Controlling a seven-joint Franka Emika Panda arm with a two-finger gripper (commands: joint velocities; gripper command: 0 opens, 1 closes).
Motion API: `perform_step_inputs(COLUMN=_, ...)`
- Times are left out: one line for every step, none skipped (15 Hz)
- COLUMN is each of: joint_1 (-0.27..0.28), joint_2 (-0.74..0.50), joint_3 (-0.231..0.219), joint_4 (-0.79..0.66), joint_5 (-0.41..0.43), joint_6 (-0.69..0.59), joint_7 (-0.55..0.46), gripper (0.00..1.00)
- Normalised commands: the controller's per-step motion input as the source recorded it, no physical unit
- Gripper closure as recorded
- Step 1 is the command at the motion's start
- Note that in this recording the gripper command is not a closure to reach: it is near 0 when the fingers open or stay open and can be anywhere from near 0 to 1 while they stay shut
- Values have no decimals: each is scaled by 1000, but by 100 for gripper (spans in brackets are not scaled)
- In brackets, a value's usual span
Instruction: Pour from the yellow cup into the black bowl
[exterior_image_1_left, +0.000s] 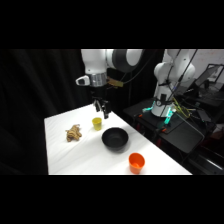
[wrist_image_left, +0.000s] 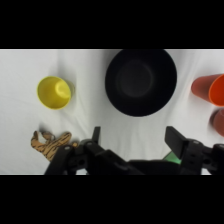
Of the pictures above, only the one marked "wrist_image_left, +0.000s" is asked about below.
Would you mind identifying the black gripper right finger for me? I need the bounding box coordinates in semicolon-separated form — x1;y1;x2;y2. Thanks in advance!
164;125;224;175

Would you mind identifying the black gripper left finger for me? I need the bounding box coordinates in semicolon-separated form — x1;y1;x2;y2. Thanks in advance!
44;126;114;175

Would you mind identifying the yellow plastic cup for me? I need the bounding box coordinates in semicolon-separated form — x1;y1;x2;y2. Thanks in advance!
36;75;75;111

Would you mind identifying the orange plastic cup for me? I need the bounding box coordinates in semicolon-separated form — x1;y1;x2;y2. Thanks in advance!
190;73;224;108

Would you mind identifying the black bowl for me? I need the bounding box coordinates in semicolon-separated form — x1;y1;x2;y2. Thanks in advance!
104;49;178;118

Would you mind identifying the tiger striped plush toy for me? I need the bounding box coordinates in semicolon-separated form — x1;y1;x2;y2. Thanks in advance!
30;130;80;163

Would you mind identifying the white tablecloth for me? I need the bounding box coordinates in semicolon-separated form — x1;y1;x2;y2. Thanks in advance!
0;49;224;175

